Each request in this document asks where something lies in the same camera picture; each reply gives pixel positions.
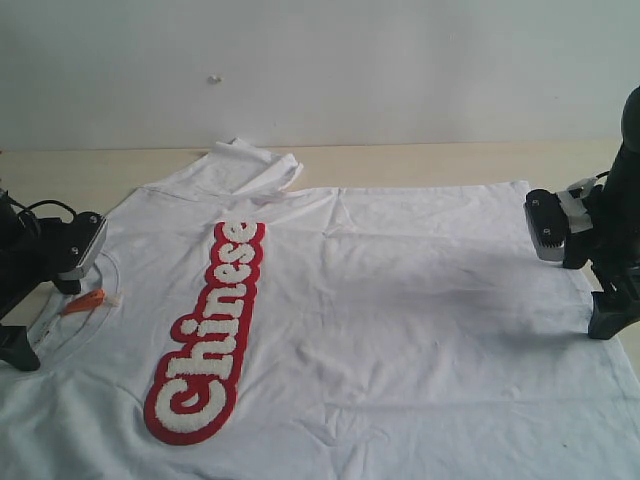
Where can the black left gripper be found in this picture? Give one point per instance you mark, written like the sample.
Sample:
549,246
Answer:
23,267

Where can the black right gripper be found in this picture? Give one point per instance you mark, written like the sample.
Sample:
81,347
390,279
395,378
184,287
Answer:
612,247

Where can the white t-shirt with red logo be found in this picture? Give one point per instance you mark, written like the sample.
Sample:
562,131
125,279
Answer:
322,334

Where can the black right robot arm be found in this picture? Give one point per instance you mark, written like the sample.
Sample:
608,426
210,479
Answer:
621,186

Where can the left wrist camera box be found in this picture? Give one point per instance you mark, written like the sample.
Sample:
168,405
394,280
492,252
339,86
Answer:
78,246

